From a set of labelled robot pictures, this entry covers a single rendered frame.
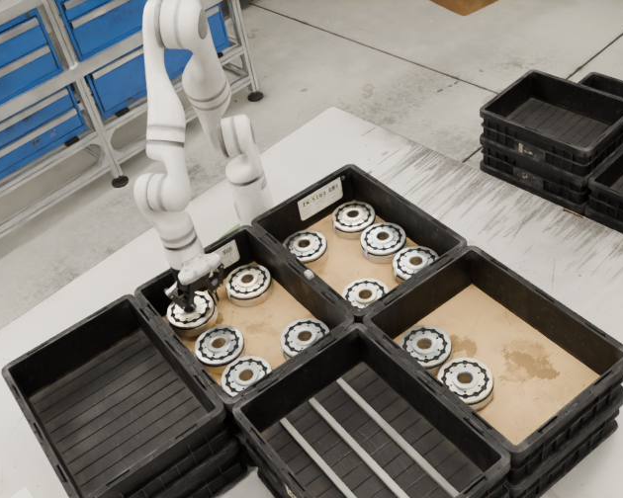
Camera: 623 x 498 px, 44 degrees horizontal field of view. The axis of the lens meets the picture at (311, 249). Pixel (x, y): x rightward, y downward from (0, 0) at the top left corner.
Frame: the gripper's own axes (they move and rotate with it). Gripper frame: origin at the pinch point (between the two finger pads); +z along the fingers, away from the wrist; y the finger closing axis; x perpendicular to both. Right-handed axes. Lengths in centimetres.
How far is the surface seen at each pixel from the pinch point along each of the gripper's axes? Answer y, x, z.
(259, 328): -6.4, 10.9, 4.2
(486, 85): -197, -110, 87
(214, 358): 5.7, 13.3, 1.4
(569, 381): -42, 63, 4
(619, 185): -140, 4, 49
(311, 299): -17.1, 16.7, -1.2
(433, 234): -47, 21, -2
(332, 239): -34.4, 0.3, 4.2
